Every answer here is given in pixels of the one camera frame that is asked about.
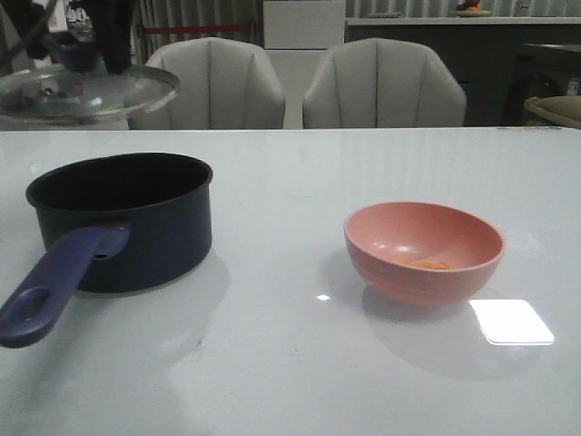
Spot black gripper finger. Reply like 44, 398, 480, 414
93, 0, 135, 74
8, 0, 57, 59

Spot pink plastic bowl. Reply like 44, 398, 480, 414
344, 201, 506, 307

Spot orange ham slices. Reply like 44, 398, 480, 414
392, 257, 453, 270

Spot red barrier belt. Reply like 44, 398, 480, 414
143, 22, 253, 35

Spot left grey upholstered chair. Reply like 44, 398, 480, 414
129, 37, 286, 130

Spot grey upholstered chair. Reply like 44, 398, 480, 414
302, 38, 467, 129
129, 37, 286, 130

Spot white cabinet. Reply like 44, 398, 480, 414
262, 1, 345, 50

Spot right grey upholstered chair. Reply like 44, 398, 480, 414
302, 38, 467, 129

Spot fruit plate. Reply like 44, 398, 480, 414
454, 0, 491, 18

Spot dark sideboard counter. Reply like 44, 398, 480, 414
345, 16, 580, 126

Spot dark side table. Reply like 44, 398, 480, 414
500, 44, 580, 126

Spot blue saucepan with handle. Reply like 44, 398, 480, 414
1, 153, 213, 349

